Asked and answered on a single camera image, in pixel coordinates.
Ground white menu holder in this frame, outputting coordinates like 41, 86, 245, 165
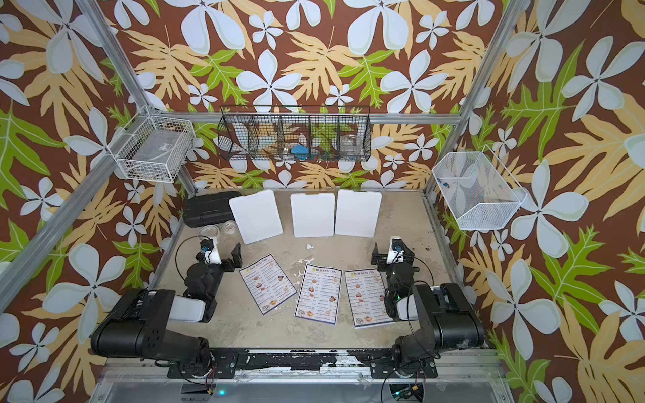
334, 190, 382, 238
229, 190, 283, 244
290, 193, 335, 238

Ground dim sum menu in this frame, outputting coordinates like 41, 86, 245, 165
240, 255, 297, 316
344, 270, 394, 329
295, 264, 343, 326

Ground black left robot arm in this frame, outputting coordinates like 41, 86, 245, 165
91, 238, 242, 383

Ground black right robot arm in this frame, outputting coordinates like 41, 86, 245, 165
371, 238, 485, 379

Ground black plastic case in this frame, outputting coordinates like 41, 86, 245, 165
182, 191, 241, 228

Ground white mesh basket right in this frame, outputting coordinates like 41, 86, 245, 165
433, 146, 528, 232

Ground blue object in basket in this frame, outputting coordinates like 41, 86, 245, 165
291, 144, 311, 161

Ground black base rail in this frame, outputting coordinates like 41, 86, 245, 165
167, 346, 440, 382

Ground black wire basket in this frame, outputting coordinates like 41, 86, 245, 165
215, 105, 373, 162

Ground white wire basket left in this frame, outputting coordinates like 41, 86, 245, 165
109, 107, 196, 183

